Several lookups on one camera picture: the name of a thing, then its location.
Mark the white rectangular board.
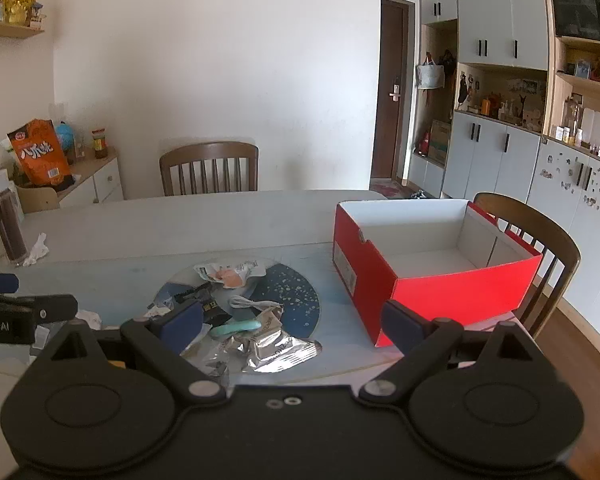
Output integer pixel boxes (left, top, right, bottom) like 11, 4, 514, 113
580, 107, 600, 146

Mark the small blue globe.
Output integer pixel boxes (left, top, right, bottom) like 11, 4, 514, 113
55, 122, 76, 163

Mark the white wall cabinet unit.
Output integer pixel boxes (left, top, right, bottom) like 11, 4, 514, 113
402, 0, 600, 286

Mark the silver foil packet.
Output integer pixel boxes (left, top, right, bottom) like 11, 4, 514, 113
182, 305, 323, 376

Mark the dark filled glass jar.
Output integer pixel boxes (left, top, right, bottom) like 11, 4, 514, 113
0, 192, 29, 266

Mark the black snack packet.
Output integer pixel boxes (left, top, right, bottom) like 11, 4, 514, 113
172, 282, 233, 328

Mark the mint green plastic tool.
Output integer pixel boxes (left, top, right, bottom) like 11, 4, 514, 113
210, 321, 262, 339

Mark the white sideboard cabinet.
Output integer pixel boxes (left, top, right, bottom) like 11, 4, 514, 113
17, 147, 125, 211

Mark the crumpled white tissue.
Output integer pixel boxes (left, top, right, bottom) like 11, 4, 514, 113
22, 232, 49, 267

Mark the wooden wall shelf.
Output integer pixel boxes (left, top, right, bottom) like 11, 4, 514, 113
0, 20, 46, 40

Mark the white sausage snack packet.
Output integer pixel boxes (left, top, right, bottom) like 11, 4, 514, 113
194, 260, 266, 289

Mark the white usb cable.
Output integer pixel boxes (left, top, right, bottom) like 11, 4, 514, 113
228, 295, 284, 314

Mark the orange snack bag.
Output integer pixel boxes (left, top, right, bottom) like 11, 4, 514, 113
7, 119, 74, 189

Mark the cardboard box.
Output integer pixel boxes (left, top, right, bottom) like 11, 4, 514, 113
428, 119, 452, 165

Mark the brown door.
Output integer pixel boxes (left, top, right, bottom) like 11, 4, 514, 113
370, 0, 410, 181

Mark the grey tote bag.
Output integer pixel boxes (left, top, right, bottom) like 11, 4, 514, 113
416, 57, 446, 90

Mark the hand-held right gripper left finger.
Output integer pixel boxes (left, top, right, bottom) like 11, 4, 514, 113
27, 300, 228, 403

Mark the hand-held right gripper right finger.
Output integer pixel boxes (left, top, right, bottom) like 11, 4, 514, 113
360, 301, 565, 403

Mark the red shoebox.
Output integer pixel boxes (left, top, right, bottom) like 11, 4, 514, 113
332, 199, 545, 348

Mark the wooden chair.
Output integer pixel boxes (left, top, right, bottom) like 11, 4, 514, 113
159, 141, 260, 197
472, 192, 582, 341

